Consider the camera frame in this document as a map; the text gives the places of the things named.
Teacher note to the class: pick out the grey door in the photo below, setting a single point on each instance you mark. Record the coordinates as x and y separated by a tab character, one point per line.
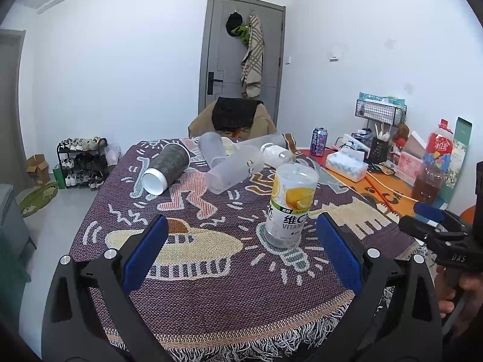
222	52

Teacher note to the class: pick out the white plastic bag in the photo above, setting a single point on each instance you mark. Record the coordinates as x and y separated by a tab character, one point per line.
114	152

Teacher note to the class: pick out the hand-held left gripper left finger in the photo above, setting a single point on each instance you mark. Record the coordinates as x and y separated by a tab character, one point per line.
147	252

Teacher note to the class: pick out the orange chair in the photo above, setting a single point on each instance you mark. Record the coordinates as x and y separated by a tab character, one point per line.
468	217

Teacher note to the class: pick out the pink floral box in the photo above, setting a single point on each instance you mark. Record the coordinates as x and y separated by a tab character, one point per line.
409	166

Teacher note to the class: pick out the round green rug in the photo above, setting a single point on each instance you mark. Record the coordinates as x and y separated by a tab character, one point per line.
37	200

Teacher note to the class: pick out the small doll figure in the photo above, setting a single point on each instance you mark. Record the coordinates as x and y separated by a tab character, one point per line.
402	134

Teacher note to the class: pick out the red label drink bottle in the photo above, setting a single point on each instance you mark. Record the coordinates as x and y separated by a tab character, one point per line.
439	151

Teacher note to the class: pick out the cardboard box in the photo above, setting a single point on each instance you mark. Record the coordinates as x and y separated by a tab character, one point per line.
37	169

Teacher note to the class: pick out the white card box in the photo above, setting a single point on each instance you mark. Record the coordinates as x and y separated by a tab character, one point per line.
417	143

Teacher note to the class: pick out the brown tea jar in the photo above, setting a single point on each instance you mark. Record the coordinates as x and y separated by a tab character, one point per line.
426	184

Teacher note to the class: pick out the chair with tan coat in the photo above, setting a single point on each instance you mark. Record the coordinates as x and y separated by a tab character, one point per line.
200	122

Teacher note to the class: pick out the dark patterned cup white lid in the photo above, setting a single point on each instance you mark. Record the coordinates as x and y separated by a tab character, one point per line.
169	163

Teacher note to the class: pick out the tall green box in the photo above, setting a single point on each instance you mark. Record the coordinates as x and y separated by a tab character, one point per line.
458	158

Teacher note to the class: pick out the grey cabinet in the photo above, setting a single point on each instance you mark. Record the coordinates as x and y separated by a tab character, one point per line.
13	222

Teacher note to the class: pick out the tissue pack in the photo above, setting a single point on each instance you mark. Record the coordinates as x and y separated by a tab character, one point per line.
345	166

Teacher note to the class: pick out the green paper bag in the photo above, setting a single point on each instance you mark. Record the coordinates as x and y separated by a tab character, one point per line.
59	178

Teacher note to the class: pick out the clear plastic bottle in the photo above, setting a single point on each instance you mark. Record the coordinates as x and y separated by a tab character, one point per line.
278	154

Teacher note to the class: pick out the black pen holder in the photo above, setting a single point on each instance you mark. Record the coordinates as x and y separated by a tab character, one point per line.
378	150

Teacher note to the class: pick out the orange desk mat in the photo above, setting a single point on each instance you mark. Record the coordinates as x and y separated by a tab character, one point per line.
377	192

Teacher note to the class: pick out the black hat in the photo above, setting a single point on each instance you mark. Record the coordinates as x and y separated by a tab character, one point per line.
234	22

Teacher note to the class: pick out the purple drink can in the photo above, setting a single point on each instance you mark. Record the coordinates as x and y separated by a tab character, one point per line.
318	142

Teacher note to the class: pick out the short frosted plastic cup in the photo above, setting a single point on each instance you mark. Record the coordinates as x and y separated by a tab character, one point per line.
211	145

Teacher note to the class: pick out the black shoe rack with shoes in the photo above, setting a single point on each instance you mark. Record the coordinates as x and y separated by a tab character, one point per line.
81	162

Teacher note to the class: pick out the grey wardrobe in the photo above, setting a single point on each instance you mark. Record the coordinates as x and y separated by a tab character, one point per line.
9	101

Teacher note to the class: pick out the vitamin C drink bottle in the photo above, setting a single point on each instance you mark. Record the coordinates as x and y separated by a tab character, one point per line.
290	203

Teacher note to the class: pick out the green cloth bag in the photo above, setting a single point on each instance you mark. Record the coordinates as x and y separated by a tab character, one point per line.
244	34

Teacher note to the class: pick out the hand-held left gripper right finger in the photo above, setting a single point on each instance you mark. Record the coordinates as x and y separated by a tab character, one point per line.
339	252

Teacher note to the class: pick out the person's right hand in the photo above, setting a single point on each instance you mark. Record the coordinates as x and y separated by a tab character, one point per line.
446	305

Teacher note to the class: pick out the teal packet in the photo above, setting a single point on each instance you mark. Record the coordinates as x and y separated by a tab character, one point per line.
381	97

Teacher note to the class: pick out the white power strip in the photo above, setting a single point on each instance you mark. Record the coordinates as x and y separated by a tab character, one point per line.
349	141

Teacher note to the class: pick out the white wall outlet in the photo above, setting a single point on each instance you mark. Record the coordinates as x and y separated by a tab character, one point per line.
337	53

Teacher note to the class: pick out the plaid scarf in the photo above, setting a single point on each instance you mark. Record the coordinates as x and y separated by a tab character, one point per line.
254	56

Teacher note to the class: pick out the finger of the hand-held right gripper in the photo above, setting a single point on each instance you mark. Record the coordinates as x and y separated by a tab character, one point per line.
415	227
428	212

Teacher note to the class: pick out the printed woven blanket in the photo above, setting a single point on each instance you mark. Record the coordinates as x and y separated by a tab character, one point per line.
226	271

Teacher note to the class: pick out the black garment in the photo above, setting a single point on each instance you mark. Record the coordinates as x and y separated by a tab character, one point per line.
236	113

